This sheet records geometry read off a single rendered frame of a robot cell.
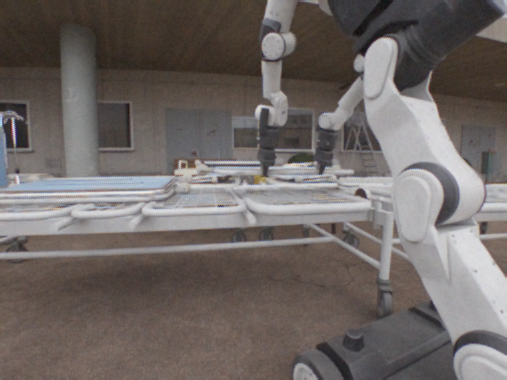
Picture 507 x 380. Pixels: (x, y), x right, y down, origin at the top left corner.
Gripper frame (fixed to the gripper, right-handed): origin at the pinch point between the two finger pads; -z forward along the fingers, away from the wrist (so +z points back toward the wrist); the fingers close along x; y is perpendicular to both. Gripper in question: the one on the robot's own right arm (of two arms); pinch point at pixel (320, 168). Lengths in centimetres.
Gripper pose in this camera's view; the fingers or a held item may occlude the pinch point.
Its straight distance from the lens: 118.8
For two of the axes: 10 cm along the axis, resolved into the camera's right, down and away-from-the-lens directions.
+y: -9.6, 0.3, -2.9
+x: -2.7, -4.6, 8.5
